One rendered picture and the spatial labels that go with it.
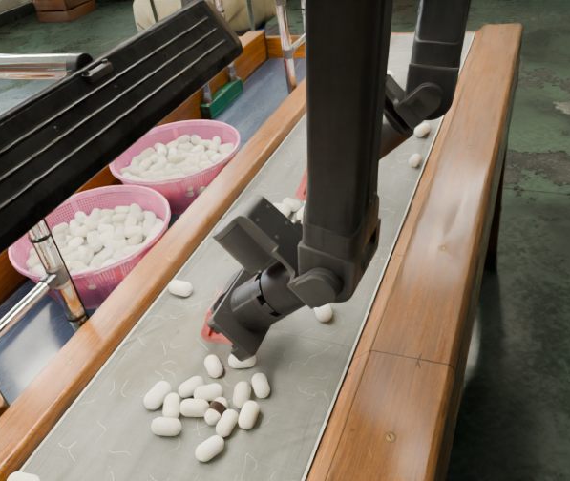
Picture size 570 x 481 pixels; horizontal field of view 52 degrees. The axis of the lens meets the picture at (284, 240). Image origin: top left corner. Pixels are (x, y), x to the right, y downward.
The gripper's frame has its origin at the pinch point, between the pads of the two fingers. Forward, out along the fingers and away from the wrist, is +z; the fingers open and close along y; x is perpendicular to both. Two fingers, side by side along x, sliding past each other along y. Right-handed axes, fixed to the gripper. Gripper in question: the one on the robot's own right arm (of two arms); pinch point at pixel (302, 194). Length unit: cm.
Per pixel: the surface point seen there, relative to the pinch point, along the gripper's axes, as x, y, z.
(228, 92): -21, -64, 42
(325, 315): 10.2, 18.3, -2.9
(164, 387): 0.6, 34.3, 7.6
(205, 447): 6.1, 39.9, 1.3
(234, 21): -58, -260, 141
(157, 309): -4.4, 21.0, 16.3
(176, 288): -4.4, 17.9, 13.9
